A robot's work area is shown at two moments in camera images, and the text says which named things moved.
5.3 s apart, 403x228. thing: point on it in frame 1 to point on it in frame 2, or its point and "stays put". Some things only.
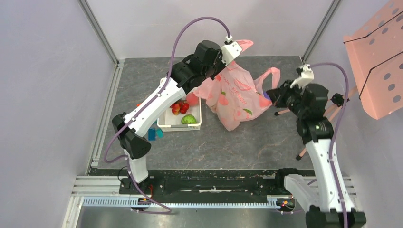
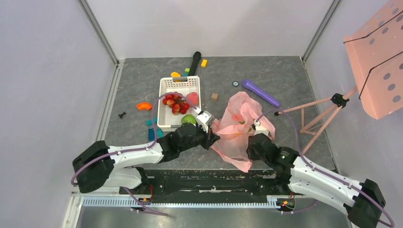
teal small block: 159,133 stays put
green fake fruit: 188,119 stays put
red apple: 192,99 stays put
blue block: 151,134 stays put
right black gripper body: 280,97 to 252,142
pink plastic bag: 234,95 to 233,127
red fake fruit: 181,106 stays put
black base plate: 209,183 stays put
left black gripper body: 211,70 to 201,137
